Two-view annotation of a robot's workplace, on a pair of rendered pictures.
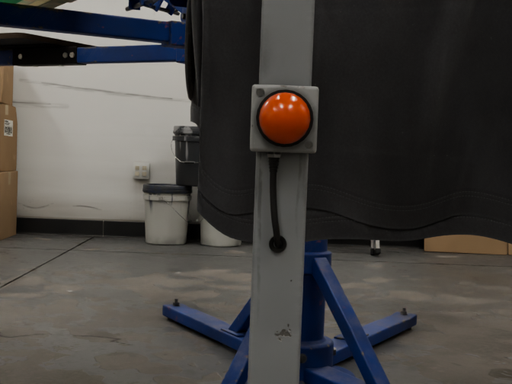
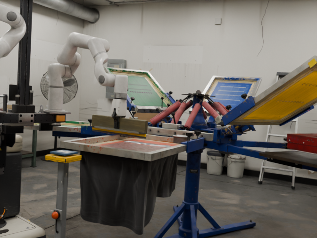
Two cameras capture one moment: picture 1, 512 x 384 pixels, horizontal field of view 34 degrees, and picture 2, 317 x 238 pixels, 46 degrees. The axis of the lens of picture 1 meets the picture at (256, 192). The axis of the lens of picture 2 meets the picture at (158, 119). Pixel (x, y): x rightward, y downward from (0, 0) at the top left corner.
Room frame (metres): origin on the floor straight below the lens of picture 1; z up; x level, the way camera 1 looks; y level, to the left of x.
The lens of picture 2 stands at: (-0.86, -1.26, 1.29)
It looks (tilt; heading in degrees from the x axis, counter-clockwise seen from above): 4 degrees down; 26
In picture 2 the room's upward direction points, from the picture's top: 4 degrees clockwise
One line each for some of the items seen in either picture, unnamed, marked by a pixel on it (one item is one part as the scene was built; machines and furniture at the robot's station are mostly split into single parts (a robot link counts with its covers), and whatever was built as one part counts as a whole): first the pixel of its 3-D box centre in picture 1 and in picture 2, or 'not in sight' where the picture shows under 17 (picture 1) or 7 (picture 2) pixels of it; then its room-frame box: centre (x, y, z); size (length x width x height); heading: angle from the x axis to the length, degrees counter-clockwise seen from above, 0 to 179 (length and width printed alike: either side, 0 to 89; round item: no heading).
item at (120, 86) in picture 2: not in sight; (117, 83); (1.00, -0.10, 1.34); 0.15 x 0.10 x 0.11; 80
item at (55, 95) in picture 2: not in sight; (54, 99); (1.08, 0.43, 1.21); 0.16 x 0.13 x 0.15; 73
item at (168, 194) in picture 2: not in sight; (161, 187); (1.16, -0.35, 0.74); 0.46 x 0.04 x 0.42; 0
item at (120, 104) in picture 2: not in sight; (119, 106); (0.98, -0.14, 1.21); 0.10 x 0.07 x 0.11; 0
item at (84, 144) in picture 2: not in sight; (137, 143); (1.22, -0.14, 0.97); 0.79 x 0.58 x 0.04; 0
